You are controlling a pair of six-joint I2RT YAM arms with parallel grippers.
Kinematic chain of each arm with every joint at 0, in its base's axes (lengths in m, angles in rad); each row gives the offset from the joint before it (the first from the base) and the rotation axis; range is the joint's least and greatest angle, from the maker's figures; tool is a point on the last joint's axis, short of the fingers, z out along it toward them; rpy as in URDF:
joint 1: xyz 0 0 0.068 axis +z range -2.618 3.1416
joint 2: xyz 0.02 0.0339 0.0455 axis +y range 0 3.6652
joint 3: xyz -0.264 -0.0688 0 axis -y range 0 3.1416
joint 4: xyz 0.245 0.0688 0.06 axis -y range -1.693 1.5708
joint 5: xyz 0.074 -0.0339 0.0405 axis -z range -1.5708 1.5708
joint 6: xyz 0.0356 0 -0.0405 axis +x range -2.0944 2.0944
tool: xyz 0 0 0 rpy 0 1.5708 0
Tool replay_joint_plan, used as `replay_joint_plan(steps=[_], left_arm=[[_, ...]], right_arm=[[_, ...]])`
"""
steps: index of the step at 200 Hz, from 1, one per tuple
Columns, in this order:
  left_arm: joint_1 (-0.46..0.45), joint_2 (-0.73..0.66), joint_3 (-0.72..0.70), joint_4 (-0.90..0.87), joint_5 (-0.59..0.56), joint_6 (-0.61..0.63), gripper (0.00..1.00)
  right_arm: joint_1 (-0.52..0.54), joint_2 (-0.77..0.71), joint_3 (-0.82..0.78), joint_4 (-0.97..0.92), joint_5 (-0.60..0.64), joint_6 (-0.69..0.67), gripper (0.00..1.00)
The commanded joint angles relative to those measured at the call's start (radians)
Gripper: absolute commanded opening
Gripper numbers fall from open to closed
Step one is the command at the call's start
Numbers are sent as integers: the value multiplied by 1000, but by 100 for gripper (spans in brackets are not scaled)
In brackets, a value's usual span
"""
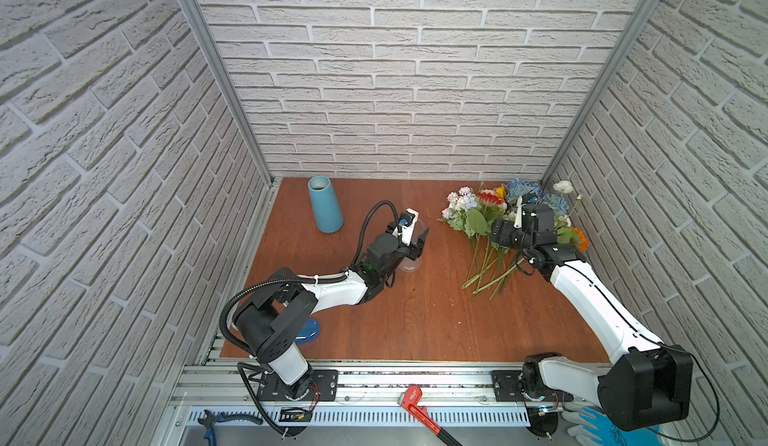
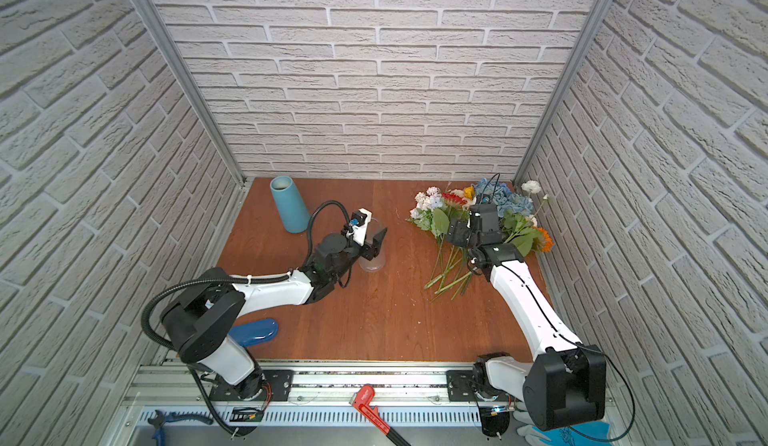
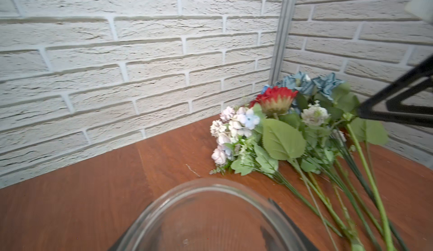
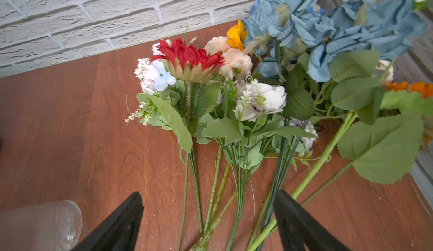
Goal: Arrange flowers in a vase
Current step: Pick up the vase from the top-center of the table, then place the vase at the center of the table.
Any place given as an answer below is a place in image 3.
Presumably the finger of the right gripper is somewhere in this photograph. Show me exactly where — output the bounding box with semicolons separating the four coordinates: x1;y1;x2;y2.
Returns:
357;56;433;128

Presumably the red gerbera flower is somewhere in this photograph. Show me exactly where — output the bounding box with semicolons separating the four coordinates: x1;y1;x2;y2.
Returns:
249;87;298;117

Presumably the pale blue rose bunch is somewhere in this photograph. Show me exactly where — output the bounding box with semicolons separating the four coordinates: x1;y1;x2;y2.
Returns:
261;71;345;101

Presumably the white green mixed bouquet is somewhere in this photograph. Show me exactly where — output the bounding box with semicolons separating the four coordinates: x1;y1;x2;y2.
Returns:
229;81;410;251

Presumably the clear ribbed glass vase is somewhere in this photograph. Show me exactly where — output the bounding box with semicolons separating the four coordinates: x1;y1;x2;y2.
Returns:
112;178;315;251

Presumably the pink lilac flower bouquet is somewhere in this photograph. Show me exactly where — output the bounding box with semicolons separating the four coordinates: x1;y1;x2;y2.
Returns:
209;104;265;176

